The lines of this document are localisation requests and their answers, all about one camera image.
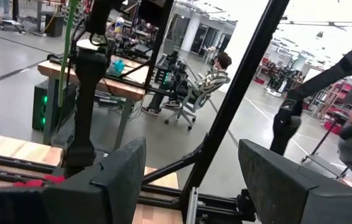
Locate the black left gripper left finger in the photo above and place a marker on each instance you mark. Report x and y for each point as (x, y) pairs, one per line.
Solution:
(117, 193)

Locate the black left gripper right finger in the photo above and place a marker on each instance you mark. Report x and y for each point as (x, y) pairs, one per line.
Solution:
(275, 193)

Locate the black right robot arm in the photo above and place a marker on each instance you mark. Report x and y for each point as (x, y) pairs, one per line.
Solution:
(86, 109)

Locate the black wheeled stand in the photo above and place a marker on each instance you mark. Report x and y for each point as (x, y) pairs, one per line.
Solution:
(325, 166)

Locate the red flower stem middle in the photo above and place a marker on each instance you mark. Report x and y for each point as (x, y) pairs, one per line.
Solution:
(51, 180)

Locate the workbench with grey legs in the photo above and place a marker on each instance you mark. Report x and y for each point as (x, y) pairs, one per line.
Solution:
(117, 88)

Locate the black computer tower green lights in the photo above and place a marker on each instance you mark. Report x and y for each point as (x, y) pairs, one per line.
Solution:
(39, 105)

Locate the grey office chair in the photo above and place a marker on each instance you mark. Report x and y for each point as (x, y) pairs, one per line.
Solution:
(194, 102)

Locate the teal plastic object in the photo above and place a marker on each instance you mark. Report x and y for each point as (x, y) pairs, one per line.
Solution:
(119, 66)

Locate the person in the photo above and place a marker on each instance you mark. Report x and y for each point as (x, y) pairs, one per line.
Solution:
(213, 81)
(2, 7)

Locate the black robot equipment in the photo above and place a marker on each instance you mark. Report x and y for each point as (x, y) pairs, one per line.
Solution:
(176, 77)

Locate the black standing desk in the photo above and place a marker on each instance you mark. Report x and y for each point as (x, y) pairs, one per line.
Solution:
(8, 23)

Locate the silver metal bracket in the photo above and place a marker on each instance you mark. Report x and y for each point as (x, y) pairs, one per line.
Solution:
(192, 205)

